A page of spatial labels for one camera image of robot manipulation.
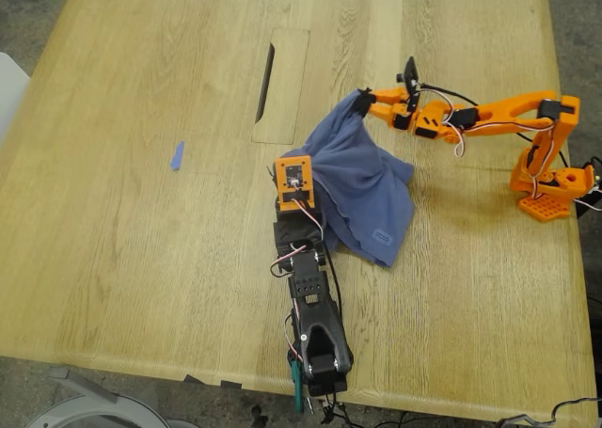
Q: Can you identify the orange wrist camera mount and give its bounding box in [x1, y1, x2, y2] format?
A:
[273, 154, 315, 212]

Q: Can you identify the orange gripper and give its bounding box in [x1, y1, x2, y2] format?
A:
[355, 87, 456, 140]

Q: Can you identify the white plastic chair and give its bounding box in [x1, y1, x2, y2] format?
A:
[0, 51, 30, 142]

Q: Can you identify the grey metal chair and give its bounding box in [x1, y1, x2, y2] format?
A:
[25, 366, 198, 428]

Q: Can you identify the green table clamp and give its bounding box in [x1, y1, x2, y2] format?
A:
[289, 359, 307, 414]

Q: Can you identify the blue printed T-shirt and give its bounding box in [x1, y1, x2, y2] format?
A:
[290, 90, 416, 268]

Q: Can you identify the grey loose cable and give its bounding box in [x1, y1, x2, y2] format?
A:
[496, 396, 599, 428]

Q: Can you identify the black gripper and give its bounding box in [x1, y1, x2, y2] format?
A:
[266, 164, 325, 260]

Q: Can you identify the small blue tape piece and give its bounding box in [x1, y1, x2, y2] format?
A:
[168, 140, 185, 171]

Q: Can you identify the black table clamp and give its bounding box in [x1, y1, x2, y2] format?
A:
[576, 156, 602, 218]

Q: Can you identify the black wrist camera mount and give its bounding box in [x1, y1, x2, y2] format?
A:
[396, 55, 420, 95]

